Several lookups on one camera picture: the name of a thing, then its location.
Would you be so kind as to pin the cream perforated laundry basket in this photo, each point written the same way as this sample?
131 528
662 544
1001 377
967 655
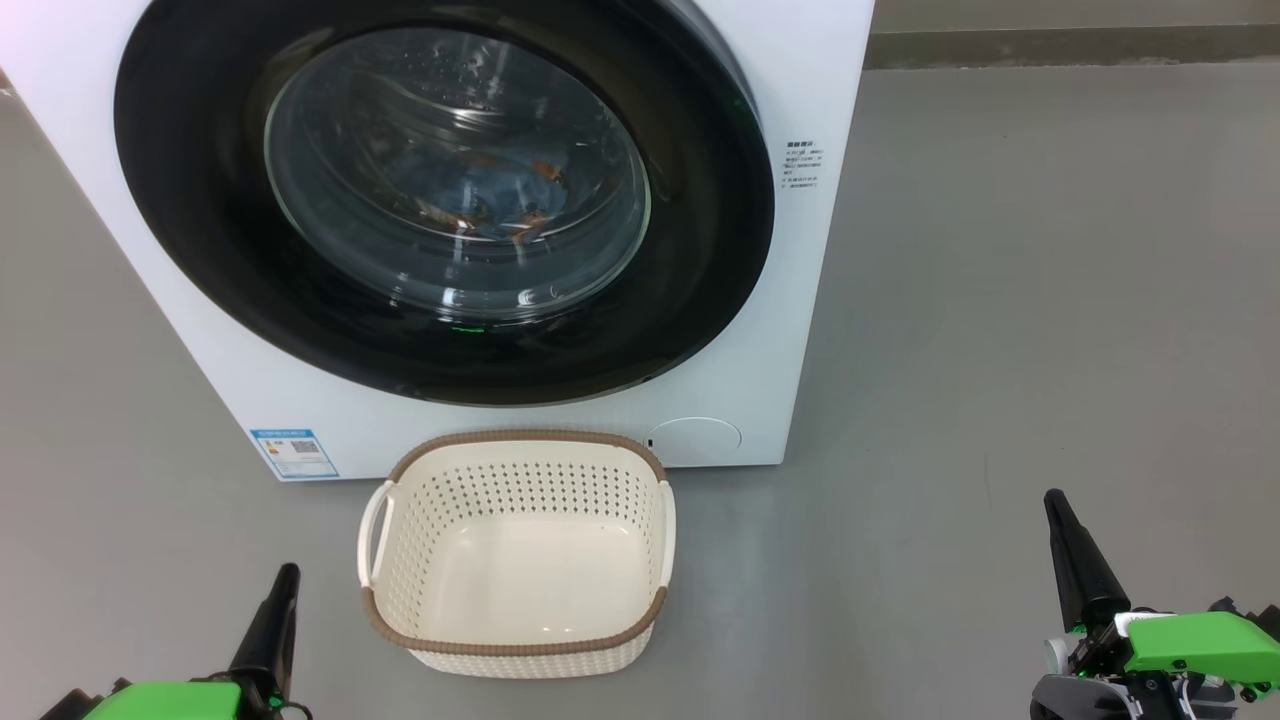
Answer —
420 500

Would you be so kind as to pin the small printed text label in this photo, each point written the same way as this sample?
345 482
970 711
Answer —
803 165

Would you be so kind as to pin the white front-load washing machine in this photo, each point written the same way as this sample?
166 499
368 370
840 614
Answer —
820 300

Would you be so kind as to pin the stainless steel washer drum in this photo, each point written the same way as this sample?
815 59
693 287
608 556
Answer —
350 110

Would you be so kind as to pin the black round glass washer door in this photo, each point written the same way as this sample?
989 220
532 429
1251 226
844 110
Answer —
180 200

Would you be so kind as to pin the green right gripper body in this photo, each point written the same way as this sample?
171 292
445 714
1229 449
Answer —
1200 650

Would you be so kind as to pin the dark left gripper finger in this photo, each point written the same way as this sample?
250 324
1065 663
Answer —
270 640

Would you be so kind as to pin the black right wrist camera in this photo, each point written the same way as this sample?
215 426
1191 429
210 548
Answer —
1268 614

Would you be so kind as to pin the blue energy label sticker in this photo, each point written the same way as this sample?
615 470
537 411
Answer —
294 454

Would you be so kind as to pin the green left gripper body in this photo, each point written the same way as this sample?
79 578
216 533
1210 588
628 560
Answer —
170 702

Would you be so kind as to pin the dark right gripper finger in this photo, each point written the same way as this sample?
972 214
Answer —
1090 590

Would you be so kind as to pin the round white filter cover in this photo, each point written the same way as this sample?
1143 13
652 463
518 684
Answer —
695 441

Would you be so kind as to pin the blue garment with orange print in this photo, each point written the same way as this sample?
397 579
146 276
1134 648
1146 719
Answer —
450 200
560 195

